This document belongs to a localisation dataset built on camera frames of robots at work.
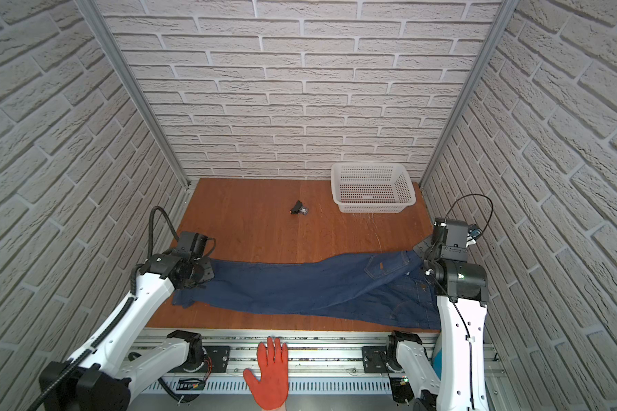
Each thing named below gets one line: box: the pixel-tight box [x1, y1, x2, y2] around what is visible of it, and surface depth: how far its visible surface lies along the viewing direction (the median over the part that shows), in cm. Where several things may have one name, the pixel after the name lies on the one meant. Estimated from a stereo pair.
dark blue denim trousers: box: [171, 249, 442, 330], surface depth 85 cm
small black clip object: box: [289, 199, 309, 215], surface depth 111 cm
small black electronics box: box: [175, 377, 206, 391], surface depth 74 cm
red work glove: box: [243, 336, 289, 411], surface depth 72 cm
